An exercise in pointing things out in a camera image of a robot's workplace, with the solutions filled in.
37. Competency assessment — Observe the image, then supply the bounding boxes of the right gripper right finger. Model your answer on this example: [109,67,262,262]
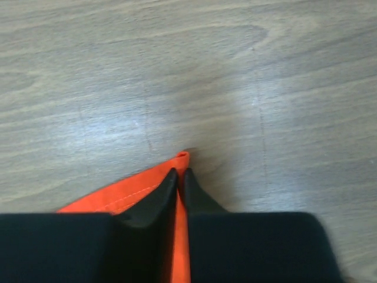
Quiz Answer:
[183,169,343,282]

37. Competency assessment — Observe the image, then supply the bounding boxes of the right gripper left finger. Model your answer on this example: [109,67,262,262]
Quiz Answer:
[1,169,178,282]

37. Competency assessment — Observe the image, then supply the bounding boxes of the orange t shirt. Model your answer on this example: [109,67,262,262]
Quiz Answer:
[57,151,191,283]

